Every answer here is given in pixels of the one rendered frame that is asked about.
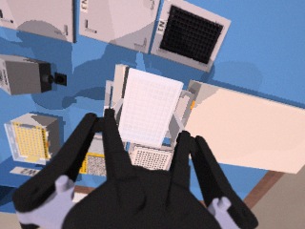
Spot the blue open-top bin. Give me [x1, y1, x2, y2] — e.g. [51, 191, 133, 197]
[0, 156, 52, 214]

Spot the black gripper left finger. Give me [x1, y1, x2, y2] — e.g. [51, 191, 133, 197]
[12, 98, 145, 229]

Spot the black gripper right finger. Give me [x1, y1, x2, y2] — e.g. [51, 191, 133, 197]
[165, 111, 258, 229]

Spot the black multiwell plate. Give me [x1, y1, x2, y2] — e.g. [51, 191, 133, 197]
[159, 5, 224, 64]

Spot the blue bench mat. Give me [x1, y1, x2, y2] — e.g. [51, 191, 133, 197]
[0, 0, 305, 200]

